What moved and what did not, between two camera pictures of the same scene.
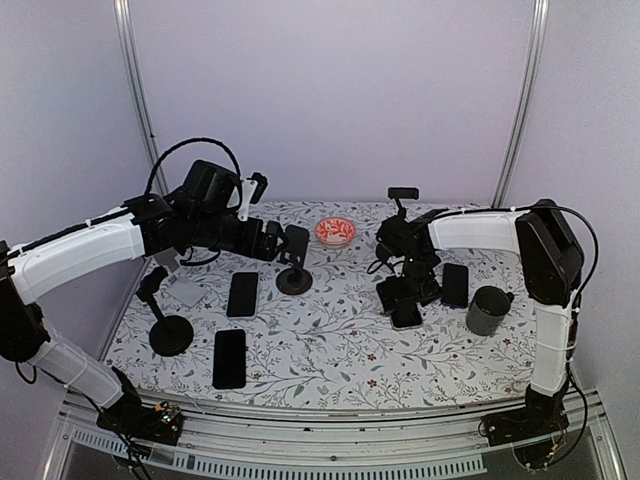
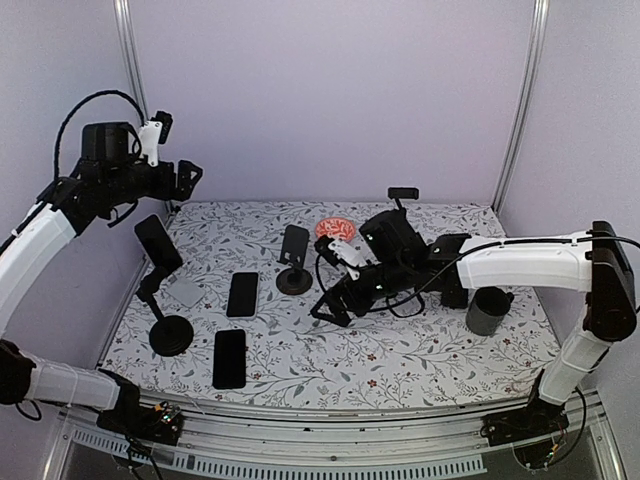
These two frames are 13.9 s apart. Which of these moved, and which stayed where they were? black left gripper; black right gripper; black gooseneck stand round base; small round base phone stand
Moved: black left gripper; black right gripper
Stayed: small round base phone stand; black gooseneck stand round base
